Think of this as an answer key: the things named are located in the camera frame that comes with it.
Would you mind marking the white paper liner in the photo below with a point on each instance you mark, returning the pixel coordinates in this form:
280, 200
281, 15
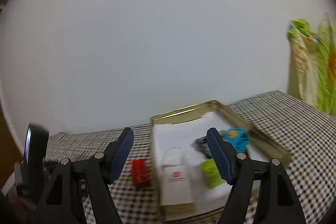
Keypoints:
182, 135

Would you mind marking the red toy brick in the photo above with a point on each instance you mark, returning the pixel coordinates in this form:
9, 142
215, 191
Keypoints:
140, 176

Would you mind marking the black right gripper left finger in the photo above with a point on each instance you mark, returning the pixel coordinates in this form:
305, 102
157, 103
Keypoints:
61, 200

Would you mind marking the grey black patterned block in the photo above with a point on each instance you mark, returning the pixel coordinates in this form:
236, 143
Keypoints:
201, 146

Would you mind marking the white Oriental Club box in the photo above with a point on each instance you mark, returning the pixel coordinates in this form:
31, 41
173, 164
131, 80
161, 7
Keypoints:
176, 194

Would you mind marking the white small box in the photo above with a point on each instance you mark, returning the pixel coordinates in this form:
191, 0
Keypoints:
172, 157

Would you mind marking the green floral fabric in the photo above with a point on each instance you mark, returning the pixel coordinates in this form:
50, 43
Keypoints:
314, 60

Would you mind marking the checkered tablecloth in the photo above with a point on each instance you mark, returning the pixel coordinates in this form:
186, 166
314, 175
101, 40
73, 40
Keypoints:
306, 132

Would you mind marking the green toy brick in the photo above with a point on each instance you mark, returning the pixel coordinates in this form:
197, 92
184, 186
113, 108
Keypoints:
211, 174

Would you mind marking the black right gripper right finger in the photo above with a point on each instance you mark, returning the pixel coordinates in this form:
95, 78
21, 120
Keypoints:
277, 201

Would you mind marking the blue yellow toy block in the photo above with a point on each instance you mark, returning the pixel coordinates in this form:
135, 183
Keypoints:
237, 137

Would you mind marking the gold metal tin tray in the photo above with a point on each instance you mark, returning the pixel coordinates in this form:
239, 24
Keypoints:
261, 148

